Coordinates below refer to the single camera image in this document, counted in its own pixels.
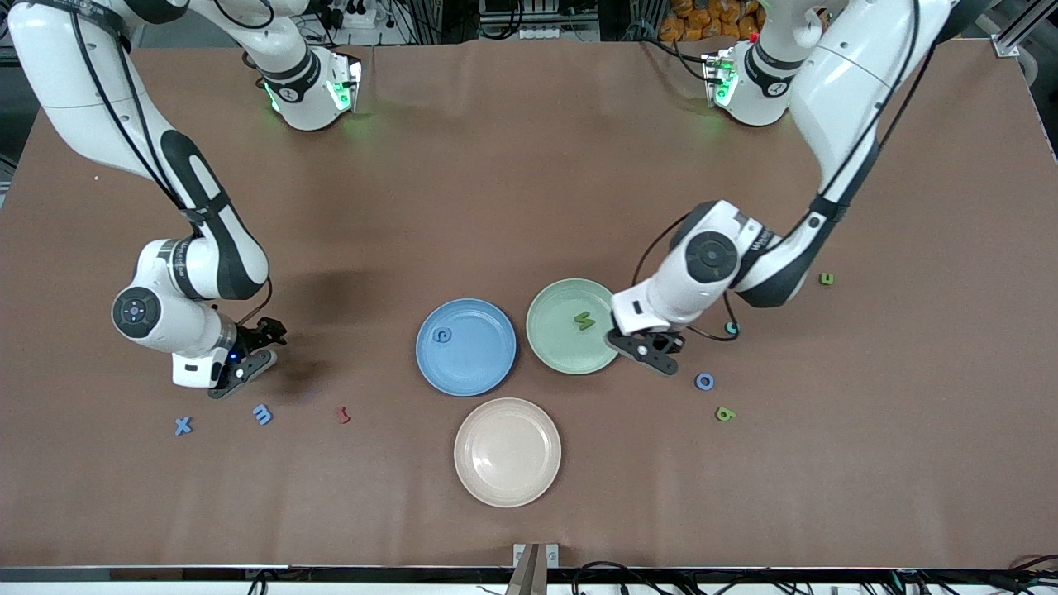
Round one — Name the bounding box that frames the blue plate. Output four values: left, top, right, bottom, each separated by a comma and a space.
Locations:
415, 298, 518, 397

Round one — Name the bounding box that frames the beige plate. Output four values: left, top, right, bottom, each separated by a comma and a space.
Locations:
453, 397, 563, 508

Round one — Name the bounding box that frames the brown table cover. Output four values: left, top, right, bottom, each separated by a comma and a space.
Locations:
0, 37, 1058, 571

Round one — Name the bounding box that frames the green plate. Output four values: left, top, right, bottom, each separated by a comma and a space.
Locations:
526, 278, 624, 376

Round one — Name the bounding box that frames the white power strip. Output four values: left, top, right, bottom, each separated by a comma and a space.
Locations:
519, 23, 600, 42
335, 0, 377, 30

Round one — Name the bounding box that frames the orange fruit pile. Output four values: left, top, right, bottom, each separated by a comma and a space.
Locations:
659, 0, 765, 42

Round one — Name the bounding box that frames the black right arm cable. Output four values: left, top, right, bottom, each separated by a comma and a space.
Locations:
70, 0, 274, 327

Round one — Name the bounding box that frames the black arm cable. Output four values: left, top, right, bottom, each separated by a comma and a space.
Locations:
70, 0, 274, 327
633, 0, 939, 341

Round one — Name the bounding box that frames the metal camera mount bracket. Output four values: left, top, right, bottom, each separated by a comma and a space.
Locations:
512, 543, 560, 595

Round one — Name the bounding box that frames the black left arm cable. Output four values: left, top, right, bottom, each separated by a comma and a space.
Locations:
633, 0, 939, 341

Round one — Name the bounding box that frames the aluminium frame post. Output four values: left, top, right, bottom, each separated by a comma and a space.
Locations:
992, 0, 1058, 59

